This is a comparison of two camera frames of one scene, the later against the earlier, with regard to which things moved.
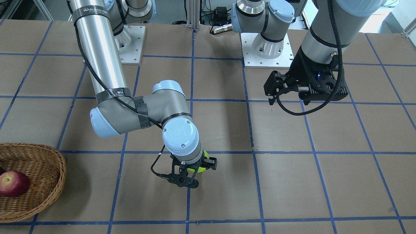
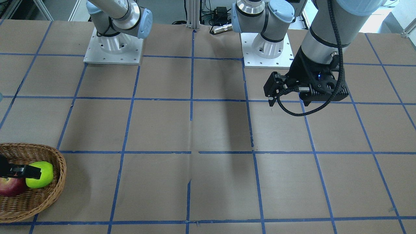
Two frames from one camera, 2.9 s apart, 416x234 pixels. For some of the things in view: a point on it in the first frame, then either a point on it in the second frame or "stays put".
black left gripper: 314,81 stays put
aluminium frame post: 193,8 stays put
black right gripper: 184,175 to 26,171
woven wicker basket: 45,168 stays put
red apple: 13,184 stays put
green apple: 201,169 to 46,176
